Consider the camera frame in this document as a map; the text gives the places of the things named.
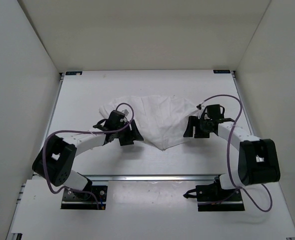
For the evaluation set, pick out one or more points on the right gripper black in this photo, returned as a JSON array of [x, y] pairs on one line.
[[194, 121]]

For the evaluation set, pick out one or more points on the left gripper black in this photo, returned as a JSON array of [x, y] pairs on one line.
[[133, 134]]

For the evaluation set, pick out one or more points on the white pleated skirt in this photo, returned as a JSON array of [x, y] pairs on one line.
[[161, 120]]

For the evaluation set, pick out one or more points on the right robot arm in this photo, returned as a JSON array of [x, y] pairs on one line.
[[224, 180]]

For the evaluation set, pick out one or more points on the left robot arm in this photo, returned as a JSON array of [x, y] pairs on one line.
[[55, 160]]

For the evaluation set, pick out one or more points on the right blue corner label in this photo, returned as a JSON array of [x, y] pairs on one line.
[[221, 71]]

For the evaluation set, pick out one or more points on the blue corner label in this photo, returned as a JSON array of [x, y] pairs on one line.
[[73, 73], [221, 71]]

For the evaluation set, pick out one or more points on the left blue corner label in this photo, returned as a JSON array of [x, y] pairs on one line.
[[73, 73]]

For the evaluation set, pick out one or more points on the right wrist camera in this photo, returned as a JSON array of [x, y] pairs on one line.
[[202, 111]]

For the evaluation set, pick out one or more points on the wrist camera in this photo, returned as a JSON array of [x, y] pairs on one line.
[[202, 111], [116, 120]]

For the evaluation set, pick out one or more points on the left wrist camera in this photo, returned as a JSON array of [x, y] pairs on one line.
[[116, 120]]

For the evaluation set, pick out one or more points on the aluminium front rail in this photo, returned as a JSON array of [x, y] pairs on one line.
[[152, 178]]

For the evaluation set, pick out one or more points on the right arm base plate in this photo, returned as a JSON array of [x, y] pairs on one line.
[[212, 198]]

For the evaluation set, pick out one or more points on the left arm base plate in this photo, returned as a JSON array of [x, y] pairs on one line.
[[78, 201]]

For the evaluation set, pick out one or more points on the aluminium left side rail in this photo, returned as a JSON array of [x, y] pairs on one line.
[[53, 108]]

